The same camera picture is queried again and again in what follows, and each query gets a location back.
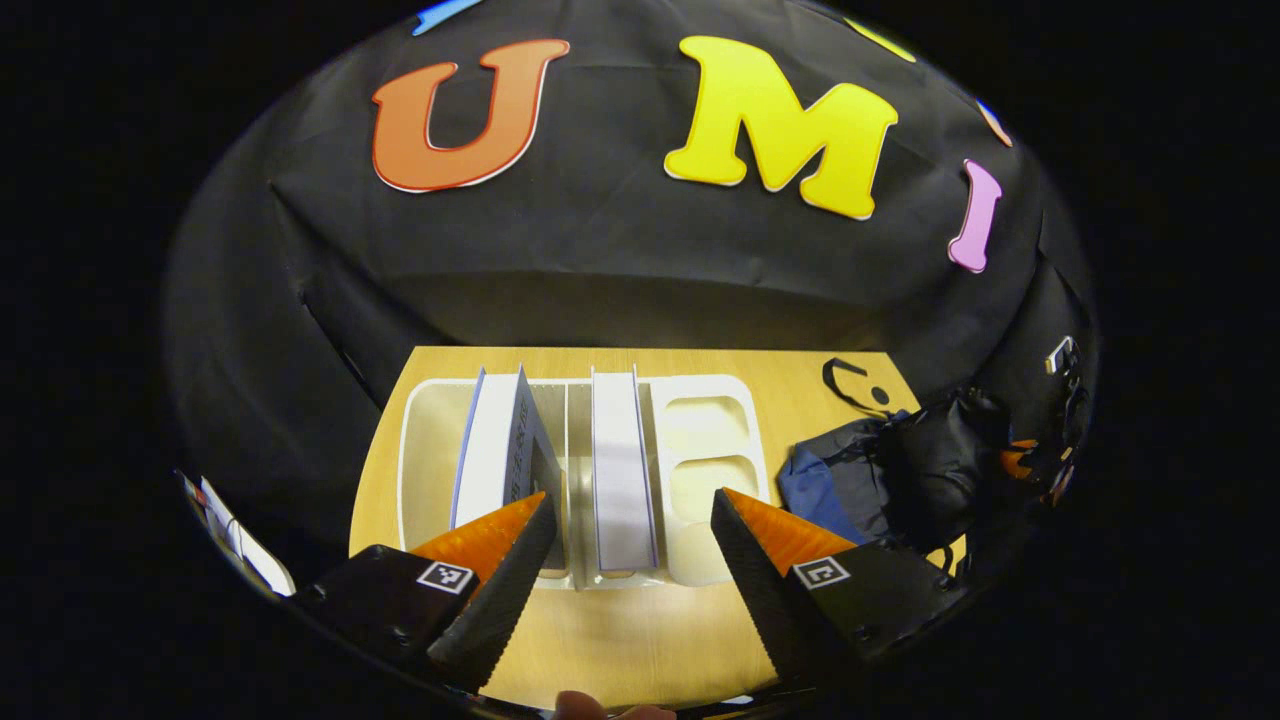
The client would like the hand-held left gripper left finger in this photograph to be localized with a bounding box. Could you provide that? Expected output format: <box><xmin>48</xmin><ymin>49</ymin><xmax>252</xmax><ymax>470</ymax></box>
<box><xmin>300</xmin><ymin>490</ymin><xmax>558</xmax><ymax>694</ymax></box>

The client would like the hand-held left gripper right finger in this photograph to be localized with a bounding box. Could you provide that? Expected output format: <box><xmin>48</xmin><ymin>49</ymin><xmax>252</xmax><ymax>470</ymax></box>
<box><xmin>710</xmin><ymin>487</ymin><xmax>969</xmax><ymax>691</ymax></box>

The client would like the blue schoolbag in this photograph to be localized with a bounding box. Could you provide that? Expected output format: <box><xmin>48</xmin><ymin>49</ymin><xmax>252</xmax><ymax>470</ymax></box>
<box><xmin>778</xmin><ymin>358</ymin><xmax>1011</xmax><ymax>561</ymax></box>

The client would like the white plastic bookshelf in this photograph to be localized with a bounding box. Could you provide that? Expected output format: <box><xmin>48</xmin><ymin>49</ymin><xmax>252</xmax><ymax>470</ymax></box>
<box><xmin>398</xmin><ymin>372</ymin><xmax>771</xmax><ymax>591</ymax></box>

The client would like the grey cover book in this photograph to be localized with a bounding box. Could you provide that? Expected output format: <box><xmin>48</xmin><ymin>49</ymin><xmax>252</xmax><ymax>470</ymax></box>
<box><xmin>450</xmin><ymin>365</ymin><xmax>566</xmax><ymax>576</ymax></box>

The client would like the white cover book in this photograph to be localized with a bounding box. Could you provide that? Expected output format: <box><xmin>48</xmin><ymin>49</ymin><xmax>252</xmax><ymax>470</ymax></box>
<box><xmin>590</xmin><ymin>368</ymin><xmax>661</xmax><ymax>573</ymax></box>

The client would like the white paper sheet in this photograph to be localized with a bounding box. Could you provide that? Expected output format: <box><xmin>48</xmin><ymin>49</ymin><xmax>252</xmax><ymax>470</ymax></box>
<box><xmin>185</xmin><ymin>472</ymin><xmax>296</xmax><ymax>598</ymax></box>

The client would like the black backdrop cloth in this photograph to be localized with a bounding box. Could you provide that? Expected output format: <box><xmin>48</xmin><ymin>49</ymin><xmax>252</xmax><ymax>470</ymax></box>
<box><xmin>165</xmin><ymin>0</ymin><xmax>1101</xmax><ymax>571</ymax></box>

